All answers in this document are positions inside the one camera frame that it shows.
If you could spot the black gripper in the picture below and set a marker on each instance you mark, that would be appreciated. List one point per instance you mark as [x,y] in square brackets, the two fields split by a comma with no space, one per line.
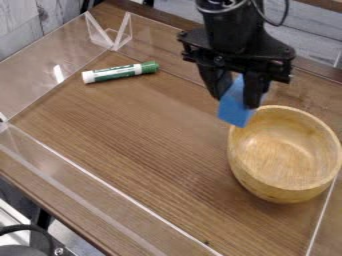
[265,60]

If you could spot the blue rectangular block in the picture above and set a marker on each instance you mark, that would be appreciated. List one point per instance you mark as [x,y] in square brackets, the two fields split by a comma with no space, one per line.
[232,110]

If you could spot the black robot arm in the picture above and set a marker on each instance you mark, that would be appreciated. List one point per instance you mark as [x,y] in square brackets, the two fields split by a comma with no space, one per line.
[233,44]

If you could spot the brown wooden bowl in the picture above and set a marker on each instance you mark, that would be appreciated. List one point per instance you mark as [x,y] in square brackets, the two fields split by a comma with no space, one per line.
[285,156]

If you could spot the green and white marker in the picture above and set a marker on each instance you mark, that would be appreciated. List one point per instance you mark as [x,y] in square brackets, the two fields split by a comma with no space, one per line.
[120,72]

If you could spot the black table leg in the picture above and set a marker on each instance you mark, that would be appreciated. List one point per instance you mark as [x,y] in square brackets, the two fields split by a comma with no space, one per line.
[45,219]

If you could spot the clear acrylic tray wall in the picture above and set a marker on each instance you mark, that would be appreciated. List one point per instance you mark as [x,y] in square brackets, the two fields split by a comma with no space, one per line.
[124,156]

